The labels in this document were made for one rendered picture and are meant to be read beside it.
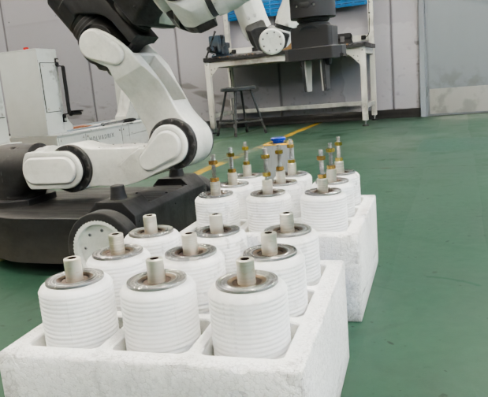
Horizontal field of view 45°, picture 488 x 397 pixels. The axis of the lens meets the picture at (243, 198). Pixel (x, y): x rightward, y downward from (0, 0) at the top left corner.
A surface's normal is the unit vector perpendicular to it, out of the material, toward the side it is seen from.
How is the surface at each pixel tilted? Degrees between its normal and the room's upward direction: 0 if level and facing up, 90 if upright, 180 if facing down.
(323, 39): 90
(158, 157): 90
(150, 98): 90
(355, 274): 90
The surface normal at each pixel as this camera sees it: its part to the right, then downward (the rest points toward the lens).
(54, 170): -0.34, 0.21
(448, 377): -0.08, -0.98
